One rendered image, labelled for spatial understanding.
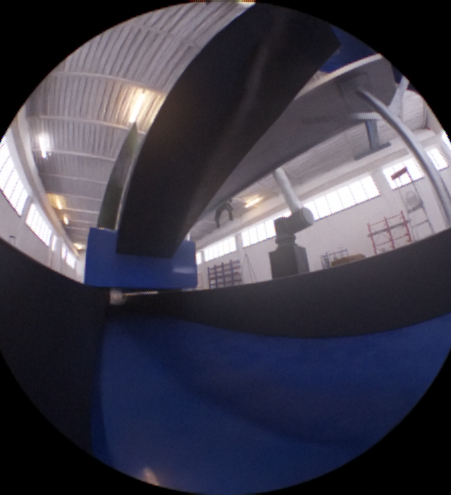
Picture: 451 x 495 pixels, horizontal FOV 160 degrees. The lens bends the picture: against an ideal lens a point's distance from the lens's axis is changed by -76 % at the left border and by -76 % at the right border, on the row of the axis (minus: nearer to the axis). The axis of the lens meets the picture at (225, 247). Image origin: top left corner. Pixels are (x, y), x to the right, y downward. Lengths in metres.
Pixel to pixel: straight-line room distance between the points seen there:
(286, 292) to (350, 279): 0.11
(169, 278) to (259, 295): 0.34
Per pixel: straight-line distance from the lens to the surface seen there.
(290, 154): 0.75
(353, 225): 11.79
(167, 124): 0.30
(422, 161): 0.48
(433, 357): 0.20
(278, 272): 1.64
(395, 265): 0.26
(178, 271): 0.58
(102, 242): 0.55
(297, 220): 1.58
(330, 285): 0.26
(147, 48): 7.88
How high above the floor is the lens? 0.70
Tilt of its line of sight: 16 degrees up
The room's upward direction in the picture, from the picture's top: 6 degrees counter-clockwise
